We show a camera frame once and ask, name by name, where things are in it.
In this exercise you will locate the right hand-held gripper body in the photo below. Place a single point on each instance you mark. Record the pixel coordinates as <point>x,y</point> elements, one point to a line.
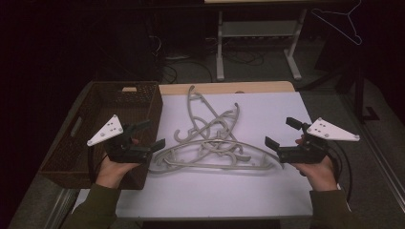
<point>302,154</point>

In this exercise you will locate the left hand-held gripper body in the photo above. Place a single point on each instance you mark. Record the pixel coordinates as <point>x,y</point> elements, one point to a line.
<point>127,154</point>

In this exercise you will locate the grey plastic clothes hanger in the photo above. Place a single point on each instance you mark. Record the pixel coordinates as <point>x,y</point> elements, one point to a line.
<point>237,157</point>
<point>216,140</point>
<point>190,108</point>
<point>231,113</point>

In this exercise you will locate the brown woven basket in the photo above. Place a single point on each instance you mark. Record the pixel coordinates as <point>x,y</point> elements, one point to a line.
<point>95,105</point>

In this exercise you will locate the person's left hand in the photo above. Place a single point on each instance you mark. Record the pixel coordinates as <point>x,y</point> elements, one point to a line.
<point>110,173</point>

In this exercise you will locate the person's right hand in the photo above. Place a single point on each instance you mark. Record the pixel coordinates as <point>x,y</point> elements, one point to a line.
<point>318,176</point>

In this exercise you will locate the black metal stand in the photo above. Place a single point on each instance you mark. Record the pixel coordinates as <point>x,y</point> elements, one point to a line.
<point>359,95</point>

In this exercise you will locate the metal rail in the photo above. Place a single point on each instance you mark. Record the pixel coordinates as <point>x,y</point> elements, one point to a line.
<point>385,168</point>
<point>62,208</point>

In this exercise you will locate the white metal table frame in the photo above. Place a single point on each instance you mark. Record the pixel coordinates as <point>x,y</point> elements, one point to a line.
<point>219,47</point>

